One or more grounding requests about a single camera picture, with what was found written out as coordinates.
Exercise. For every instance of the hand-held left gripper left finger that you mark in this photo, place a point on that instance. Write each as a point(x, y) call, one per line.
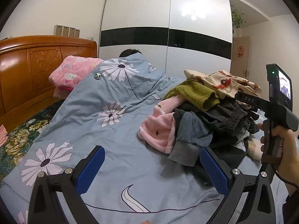
point(90, 170)

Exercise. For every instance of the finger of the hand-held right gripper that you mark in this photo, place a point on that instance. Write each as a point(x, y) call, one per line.
point(251, 99)

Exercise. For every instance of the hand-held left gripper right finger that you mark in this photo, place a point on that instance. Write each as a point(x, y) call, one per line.
point(213, 173)

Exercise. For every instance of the cream cartoon print top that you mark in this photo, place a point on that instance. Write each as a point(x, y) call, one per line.
point(224, 84)

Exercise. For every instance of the person's right forearm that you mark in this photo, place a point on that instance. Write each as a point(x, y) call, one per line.
point(292, 207)

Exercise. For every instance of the person's right hand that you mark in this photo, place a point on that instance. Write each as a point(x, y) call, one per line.
point(288, 154)

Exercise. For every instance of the black garment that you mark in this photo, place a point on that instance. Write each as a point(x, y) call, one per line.
point(229, 154)

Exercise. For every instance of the blue floral duvet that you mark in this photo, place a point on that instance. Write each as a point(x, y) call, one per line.
point(116, 144)

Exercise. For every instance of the beige room door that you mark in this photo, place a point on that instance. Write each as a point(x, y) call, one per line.
point(240, 63)

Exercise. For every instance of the red door decoration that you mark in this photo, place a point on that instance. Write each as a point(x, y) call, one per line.
point(240, 51)

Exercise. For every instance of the olive green knit sweater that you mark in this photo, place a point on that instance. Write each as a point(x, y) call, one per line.
point(198, 95)

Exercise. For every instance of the pink fleece garment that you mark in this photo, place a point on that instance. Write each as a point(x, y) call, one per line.
point(158, 126)

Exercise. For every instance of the dark green floral bedsheet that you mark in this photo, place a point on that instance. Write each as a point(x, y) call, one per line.
point(21, 140)

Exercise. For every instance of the green hanging plant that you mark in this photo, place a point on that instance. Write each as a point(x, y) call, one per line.
point(237, 18)

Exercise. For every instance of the pink striped cloth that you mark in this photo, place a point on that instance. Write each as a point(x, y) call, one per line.
point(2, 135)

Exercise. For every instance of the panda duvet button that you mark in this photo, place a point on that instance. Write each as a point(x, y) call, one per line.
point(97, 76)

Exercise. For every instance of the pink pillow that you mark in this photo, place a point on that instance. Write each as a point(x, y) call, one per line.
point(70, 74)

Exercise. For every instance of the wooden bed headboard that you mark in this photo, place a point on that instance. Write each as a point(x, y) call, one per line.
point(30, 74)

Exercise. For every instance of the white and black wardrobe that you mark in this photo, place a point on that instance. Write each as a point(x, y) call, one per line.
point(168, 11)

